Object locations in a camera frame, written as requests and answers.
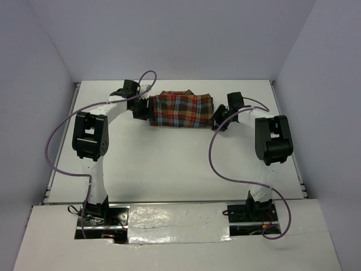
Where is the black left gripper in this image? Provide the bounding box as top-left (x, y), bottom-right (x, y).
top-left (128, 97), bottom-right (155, 121)

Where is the plaid long sleeve shirt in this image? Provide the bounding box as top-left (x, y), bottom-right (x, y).
top-left (149, 90), bottom-right (214, 128)

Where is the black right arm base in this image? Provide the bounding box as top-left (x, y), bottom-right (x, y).
top-left (222, 191), bottom-right (278, 224)

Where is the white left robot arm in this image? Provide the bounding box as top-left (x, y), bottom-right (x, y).
top-left (72, 80), bottom-right (154, 225)

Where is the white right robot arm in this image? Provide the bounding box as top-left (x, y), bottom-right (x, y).
top-left (208, 92), bottom-right (294, 221)

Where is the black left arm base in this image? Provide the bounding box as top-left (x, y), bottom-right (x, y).
top-left (67, 198), bottom-right (129, 228)

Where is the glossy white tape patch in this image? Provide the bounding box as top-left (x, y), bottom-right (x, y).
top-left (127, 203), bottom-right (231, 244)

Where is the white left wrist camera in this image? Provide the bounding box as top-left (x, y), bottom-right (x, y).
top-left (139, 85), bottom-right (152, 95)

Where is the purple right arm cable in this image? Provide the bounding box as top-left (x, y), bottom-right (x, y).
top-left (208, 97), bottom-right (292, 241)

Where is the aluminium table frame rail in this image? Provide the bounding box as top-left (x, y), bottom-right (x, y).
top-left (269, 80), bottom-right (310, 199)

